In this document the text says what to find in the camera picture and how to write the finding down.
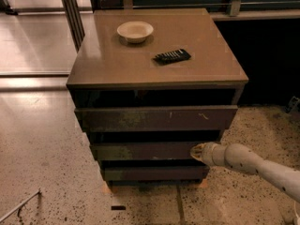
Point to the foam gripper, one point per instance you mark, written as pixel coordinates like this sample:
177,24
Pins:
208,154

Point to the brown drawer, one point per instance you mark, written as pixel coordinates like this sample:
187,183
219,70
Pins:
154,173
142,150
156,118

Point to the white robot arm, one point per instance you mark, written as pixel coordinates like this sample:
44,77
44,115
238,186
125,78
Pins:
241,159

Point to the brown wooden drawer cabinet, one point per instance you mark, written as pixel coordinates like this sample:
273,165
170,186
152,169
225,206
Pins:
110,72

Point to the black remote control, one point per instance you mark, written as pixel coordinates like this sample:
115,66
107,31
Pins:
172,57

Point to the grey floor object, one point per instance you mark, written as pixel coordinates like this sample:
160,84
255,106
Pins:
293,105

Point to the white ceramic bowl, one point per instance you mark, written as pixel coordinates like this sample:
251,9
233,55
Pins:
135,32

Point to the metal rod on floor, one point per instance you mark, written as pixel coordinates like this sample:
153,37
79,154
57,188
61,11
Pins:
20,205

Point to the metal railing frame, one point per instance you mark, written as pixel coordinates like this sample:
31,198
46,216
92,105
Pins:
240,21

